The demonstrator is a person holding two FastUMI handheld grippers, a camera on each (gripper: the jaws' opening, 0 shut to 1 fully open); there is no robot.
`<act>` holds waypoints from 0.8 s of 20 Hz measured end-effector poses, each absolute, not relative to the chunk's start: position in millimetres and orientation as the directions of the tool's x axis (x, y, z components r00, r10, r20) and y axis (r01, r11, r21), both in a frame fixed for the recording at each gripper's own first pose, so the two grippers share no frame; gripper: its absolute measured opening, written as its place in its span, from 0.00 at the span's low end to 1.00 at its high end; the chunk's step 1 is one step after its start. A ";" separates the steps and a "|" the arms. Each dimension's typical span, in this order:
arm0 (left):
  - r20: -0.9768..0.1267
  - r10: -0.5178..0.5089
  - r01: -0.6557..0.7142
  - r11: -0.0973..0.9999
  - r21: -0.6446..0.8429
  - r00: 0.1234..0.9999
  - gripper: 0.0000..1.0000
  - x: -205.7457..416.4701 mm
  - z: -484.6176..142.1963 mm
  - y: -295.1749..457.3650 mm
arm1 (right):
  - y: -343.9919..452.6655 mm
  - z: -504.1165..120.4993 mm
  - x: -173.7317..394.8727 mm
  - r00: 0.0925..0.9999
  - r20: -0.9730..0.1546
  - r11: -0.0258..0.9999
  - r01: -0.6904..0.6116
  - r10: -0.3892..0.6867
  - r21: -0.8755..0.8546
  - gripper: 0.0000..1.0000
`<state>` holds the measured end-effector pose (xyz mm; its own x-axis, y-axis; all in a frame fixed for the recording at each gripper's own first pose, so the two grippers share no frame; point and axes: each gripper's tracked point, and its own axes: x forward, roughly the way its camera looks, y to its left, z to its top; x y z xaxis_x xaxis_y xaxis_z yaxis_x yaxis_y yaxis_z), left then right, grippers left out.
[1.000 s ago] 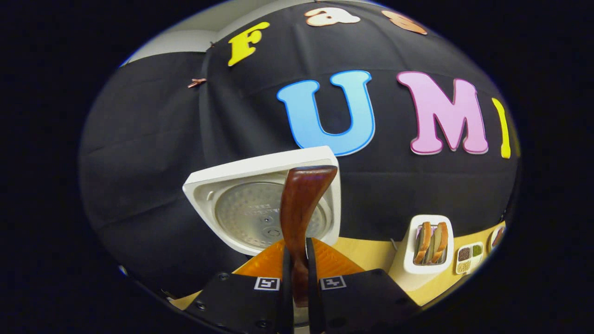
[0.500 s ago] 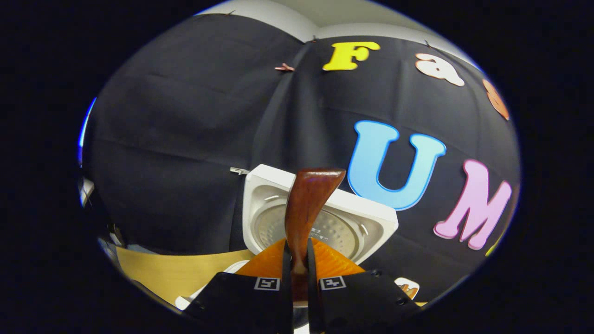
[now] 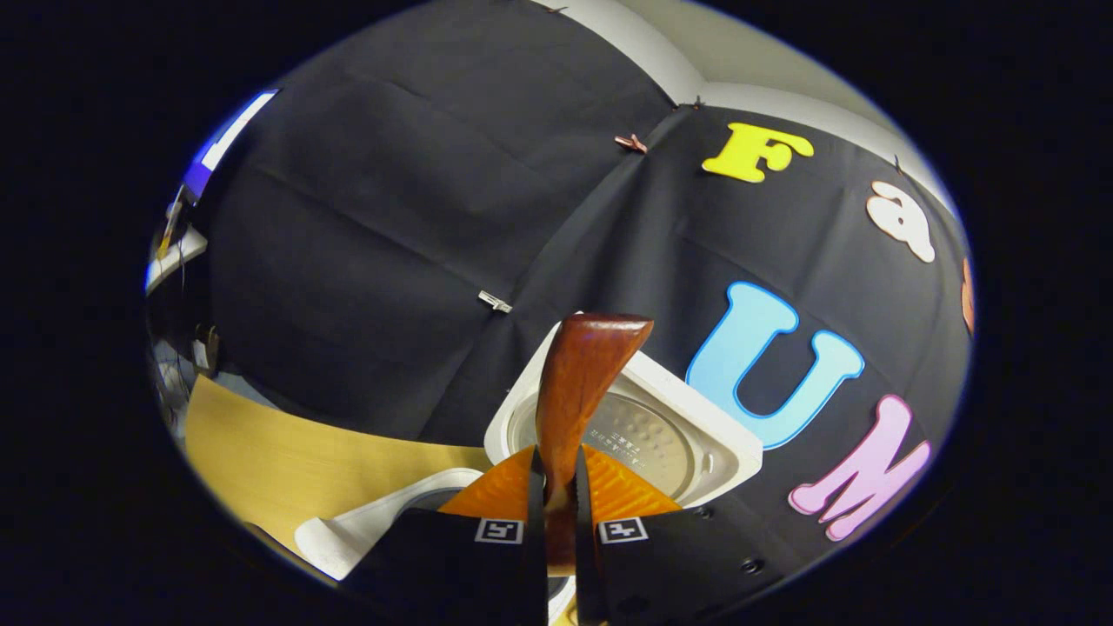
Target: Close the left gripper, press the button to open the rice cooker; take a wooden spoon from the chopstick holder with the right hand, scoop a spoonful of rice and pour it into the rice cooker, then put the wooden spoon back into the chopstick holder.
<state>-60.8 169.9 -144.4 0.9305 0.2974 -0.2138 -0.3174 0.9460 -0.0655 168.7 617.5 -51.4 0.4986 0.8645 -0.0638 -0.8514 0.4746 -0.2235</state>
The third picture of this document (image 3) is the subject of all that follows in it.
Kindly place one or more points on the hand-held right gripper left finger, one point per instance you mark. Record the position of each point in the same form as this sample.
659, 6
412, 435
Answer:
469, 565

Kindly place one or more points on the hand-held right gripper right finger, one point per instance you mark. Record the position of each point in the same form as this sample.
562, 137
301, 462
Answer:
661, 565

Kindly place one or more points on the white rice cooker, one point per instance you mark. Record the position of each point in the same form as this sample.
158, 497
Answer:
713, 435

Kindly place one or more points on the brown wooden spoon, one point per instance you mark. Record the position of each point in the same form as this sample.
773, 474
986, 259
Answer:
583, 374

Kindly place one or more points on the silver cloth clip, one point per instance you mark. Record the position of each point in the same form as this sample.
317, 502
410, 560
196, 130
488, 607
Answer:
495, 302

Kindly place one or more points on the red cloth clip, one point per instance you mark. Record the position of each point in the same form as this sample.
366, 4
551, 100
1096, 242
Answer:
630, 143

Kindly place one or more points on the white board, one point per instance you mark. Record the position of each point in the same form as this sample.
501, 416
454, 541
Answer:
178, 256

